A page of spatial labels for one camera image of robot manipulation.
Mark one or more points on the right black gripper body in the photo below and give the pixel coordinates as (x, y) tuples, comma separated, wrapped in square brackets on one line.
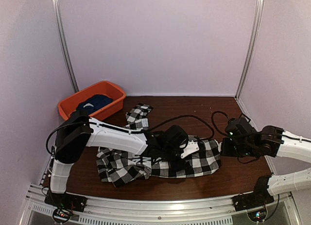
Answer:
[(228, 151)]

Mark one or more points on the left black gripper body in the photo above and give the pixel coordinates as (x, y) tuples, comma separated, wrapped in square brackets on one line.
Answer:
[(176, 166)]

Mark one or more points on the black white checkered shirt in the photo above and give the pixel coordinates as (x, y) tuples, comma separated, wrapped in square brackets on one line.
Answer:
[(120, 167)]

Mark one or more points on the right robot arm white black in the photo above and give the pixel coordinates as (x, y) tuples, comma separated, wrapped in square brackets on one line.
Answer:
[(243, 140)]

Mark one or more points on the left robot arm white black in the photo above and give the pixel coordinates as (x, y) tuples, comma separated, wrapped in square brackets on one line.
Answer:
[(81, 131)]

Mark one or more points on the dark blue garment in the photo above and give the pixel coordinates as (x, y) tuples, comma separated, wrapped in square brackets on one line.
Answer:
[(94, 103)]

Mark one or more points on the orange plastic basin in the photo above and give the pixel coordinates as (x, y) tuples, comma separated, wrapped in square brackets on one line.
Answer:
[(68, 105)]

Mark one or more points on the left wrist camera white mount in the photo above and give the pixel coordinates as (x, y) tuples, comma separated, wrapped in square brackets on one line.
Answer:
[(191, 148)]

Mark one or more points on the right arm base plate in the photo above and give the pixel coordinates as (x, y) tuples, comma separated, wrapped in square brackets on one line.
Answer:
[(251, 200)]

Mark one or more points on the aluminium front rail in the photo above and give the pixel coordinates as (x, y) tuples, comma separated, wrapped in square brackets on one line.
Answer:
[(210, 211)]

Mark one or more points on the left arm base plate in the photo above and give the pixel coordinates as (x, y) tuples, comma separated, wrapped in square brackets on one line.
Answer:
[(66, 201)]

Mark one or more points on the right aluminium corner post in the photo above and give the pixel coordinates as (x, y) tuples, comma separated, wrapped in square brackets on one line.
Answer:
[(251, 46)]

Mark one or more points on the aluminium corner post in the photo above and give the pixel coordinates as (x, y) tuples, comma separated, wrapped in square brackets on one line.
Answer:
[(251, 46), (63, 44)]

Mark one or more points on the left aluminium corner post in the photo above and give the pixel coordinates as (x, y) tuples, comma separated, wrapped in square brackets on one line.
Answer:
[(63, 44)]

